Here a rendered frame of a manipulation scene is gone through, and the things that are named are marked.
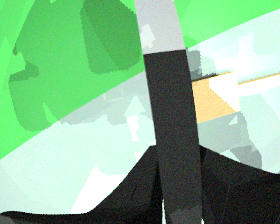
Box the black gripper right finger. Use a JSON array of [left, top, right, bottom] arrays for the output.
[[199, 146, 280, 224]]

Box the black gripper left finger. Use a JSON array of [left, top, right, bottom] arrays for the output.
[[0, 144, 164, 224]]

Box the green flat mat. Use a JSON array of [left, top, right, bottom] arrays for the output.
[[0, 0, 280, 159]]

